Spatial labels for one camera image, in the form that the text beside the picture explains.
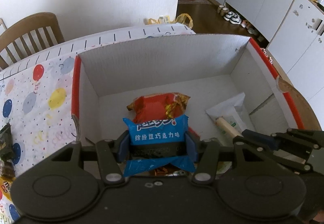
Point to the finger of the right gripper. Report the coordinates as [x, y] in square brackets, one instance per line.
[257, 137]

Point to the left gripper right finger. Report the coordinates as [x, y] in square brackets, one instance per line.
[205, 155]

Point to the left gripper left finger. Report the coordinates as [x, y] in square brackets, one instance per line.
[109, 154]

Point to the clear plastic snack bag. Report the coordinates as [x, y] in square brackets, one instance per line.
[231, 116]

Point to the blue snack packet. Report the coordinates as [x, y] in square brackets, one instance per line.
[157, 143]

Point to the red gold snack bag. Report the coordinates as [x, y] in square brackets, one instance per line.
[159, 106]

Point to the black sesame snack packet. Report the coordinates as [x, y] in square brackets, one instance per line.
[6, 143]

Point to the red white cardboard box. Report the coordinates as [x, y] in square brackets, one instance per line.
[209, 68]

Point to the dark foil candy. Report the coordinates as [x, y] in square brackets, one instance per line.
[7, 169]

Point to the yellow M&M's packet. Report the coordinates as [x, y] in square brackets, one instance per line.
[5, 188]

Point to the balloon pattern tablecloth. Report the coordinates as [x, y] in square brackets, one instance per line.
[36, 97]

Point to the white cabinet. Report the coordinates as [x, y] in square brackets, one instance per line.
[294, 30]

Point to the black white sneakers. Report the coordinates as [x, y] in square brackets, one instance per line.
[233, 18]

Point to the yellow plastic bag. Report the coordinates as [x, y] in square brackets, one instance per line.
[184, 19]

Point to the brown wooden chair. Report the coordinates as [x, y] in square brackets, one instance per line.
[31, 35]

